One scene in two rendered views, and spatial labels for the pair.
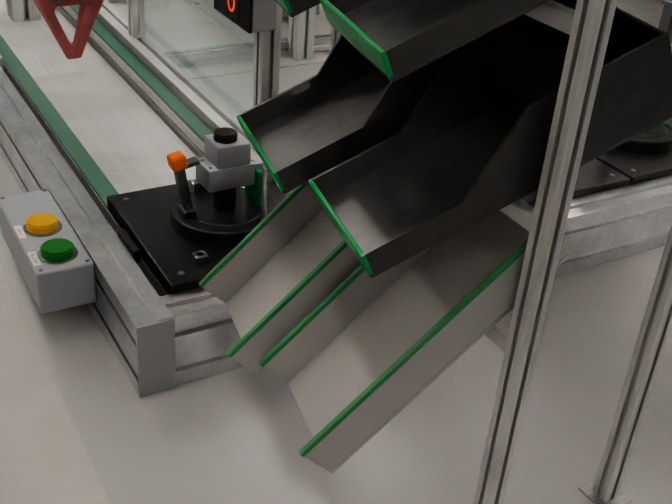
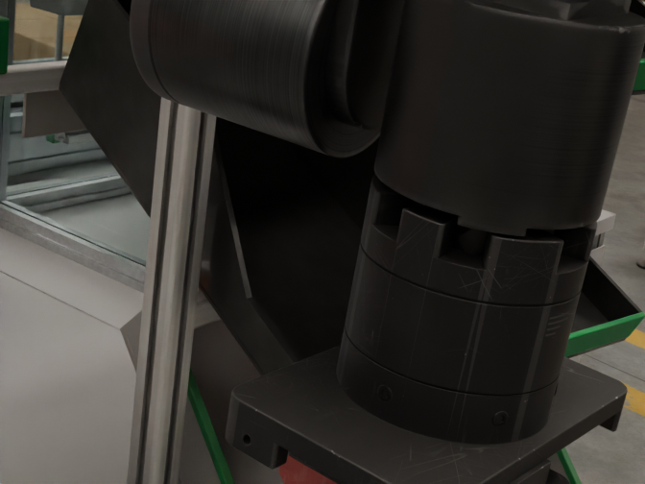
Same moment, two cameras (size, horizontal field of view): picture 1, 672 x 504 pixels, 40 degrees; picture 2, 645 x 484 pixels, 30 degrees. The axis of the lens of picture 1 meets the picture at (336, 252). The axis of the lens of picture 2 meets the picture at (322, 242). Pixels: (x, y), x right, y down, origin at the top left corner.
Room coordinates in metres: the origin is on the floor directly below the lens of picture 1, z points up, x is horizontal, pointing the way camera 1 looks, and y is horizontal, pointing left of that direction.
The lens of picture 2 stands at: (1.06, 0.54, 1.46)
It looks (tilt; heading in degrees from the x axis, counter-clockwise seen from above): 19 degrees down; 247
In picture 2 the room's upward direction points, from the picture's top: 8 degrees clockwise
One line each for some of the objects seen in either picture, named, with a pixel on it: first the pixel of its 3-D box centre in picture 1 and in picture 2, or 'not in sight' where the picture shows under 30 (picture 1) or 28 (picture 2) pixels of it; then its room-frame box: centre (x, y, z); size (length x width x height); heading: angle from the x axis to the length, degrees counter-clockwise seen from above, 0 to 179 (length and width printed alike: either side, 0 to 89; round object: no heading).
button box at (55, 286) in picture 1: (44, 247); not in sight; (1.01, 0.38, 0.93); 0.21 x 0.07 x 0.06; 32
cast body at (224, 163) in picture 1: (232, 155); not in sight; (1.06, 0.14, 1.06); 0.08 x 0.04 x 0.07; 123
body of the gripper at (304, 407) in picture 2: not in sight; (456, 325); (0.91, 0.29, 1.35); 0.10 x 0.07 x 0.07; 31
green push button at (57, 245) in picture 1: (57, 252); not in sight; (0.96, 0.34, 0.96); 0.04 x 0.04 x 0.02
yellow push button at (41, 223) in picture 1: (42, 226); not in sight; (1.01, 0.38, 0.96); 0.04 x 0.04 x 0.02
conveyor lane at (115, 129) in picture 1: (161, 163); not in sight; (1.32, 0.29, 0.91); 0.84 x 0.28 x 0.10; 32
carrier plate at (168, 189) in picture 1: (224, 225); not in sight; (1.06, 0.15, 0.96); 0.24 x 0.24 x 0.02; 32
